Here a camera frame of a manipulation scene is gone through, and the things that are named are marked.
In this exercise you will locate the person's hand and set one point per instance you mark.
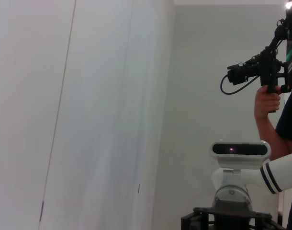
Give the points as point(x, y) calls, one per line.
point(265, 103)

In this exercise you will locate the person's bare forearm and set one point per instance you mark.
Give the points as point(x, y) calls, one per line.
point(272, 139)

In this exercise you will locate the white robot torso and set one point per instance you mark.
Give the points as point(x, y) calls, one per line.
point(232, 194)

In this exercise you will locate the white cabinet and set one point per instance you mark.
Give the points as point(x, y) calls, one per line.
point(88, 95)

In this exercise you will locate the black handheld camera rig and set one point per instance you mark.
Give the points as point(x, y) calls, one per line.
point(268, 72)

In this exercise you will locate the white robot head camera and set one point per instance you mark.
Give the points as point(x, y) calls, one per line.
point(241, 149)

